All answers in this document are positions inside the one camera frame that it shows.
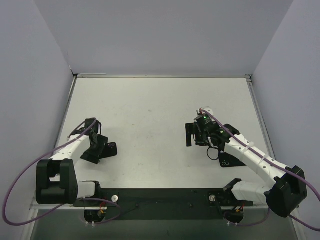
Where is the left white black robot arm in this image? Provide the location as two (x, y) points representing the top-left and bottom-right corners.
(35, 118), (108, 206)

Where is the aluminium front rail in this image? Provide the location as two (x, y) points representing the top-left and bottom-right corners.
(29, 200), (74, 210)

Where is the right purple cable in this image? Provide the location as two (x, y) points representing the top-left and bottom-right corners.
(198, 107), (320, 233)

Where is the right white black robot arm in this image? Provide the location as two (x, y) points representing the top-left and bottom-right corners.
(185, 113), (308, 218)

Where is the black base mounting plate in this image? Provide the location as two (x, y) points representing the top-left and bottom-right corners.
(72, 187), (255, 221)

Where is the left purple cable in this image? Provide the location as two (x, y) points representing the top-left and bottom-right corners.
(1, 118), (122, 226)

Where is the black phone case on table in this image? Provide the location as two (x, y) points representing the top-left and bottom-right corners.
(218, 152), (246, 168)

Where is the black phone case with phone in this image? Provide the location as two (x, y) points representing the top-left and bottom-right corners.
(99, 142), (118, 160)

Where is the purple cable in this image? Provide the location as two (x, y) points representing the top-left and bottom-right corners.
(1, 118), (122, 226)
(198, 107), (320, 233)

